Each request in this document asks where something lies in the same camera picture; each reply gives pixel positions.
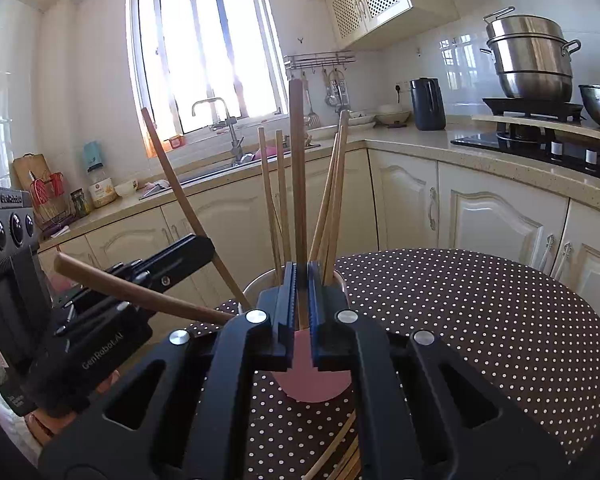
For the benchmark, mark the white wall socket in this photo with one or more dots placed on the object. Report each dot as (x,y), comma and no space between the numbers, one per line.
(400,87)

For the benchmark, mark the cream lattice wall cabinet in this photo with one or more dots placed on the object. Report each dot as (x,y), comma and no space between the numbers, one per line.
(380,0)

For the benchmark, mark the steel kitchen sink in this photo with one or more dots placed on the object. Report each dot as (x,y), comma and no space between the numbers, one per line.
(205,175)

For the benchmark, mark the wooden cutting board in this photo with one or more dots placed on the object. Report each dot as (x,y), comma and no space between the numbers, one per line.
(27,167)

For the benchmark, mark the dark electric kettle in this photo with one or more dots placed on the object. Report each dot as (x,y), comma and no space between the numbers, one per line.
(427,107)

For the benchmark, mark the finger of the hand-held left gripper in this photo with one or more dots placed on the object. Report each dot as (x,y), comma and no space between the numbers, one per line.
(105,317)
(180,260)

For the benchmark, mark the teal bottle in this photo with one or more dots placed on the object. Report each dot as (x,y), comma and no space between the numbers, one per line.
(93,155)

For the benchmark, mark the light brown bamboo chopstick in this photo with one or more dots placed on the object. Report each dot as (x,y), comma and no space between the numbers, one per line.
(175,172)
(337,185)
(298,170)
(269,200)
(324,200)
(283,195)
(130,287)

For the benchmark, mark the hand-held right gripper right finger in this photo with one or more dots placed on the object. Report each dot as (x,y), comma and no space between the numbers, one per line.
(316,300)

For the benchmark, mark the small dark jar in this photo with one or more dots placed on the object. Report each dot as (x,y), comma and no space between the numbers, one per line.
(79,203)

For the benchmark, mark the white bowl with dark rim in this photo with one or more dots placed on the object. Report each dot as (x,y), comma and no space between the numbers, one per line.
(394,115)

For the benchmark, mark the metal utensil wall rack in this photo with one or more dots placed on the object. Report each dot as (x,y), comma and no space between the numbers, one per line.
(320,59)

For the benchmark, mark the clear food jar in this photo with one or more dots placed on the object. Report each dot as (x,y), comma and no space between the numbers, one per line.
(102,190)

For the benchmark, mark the person's left hand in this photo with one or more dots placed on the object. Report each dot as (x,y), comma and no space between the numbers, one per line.
(42,425)

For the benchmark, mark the brown polka dot tablecloth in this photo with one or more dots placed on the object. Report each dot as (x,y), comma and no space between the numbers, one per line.
(455,320)

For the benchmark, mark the sliding kitchen window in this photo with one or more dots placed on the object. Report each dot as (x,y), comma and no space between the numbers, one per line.
(205,60)

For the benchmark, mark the black portable burner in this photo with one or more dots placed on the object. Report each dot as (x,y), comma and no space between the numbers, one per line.
(530,107)

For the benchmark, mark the cream board over cooktop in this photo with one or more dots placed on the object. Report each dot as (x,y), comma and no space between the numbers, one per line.
(530,124)

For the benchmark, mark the steel steamer pot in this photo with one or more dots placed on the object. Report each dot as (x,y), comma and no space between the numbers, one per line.
(530,60)

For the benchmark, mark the pink cup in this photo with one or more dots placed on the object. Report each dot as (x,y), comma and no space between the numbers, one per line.
(305,380)

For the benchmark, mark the metal sink faucet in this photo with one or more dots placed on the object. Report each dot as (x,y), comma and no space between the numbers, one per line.
(235,140)

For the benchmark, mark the beige kitchen countertop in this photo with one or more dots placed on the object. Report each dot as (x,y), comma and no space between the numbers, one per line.
(430,142)

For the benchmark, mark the black gas cooktop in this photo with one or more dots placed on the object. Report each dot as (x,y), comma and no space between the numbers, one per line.
(530,152)

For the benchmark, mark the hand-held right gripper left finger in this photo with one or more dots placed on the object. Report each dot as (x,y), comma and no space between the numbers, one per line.
(287,300)

